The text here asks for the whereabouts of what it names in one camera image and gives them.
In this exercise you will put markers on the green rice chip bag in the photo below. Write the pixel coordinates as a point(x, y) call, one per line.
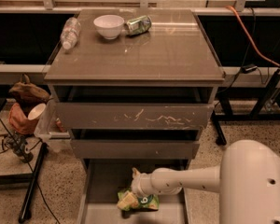
point(150, 202)

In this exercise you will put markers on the green soda can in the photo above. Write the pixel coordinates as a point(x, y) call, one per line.
point(138, 25)

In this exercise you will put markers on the bottom open grey drawer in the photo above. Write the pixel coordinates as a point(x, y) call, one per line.
point(100, 196)

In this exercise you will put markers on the white paper cup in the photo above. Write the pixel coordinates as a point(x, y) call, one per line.
point(36, 112)

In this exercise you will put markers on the black power adapter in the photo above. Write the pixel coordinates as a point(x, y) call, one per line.
point(248, 68)

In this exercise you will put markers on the clear plastic water bottle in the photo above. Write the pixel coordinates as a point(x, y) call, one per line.
point(70, 33)

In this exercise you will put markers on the top grey drawer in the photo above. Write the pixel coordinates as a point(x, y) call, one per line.
point(133, 116)

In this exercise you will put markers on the white ceramic bowl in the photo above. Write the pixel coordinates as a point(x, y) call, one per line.
point(109, 26)

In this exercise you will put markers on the orange cloth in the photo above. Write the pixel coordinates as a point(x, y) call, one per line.
point(19, 122)

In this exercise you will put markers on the black stand frame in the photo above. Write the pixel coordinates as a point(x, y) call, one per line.
point(267, 107)

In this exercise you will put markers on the clear plastic bin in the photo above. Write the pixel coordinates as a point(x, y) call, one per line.
point(48, 131)

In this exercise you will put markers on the grey drawer cabinet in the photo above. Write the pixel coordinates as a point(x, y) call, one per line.
point(171, 64)

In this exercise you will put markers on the small metal clamp device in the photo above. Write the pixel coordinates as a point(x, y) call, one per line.
point(17, 143)

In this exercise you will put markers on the middle grey drawer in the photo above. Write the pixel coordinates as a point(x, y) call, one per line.
point(87, 149)

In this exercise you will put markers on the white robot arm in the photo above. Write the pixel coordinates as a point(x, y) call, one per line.
point(247, 181)

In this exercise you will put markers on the black table leg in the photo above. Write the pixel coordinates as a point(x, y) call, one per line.
point(25, 213)

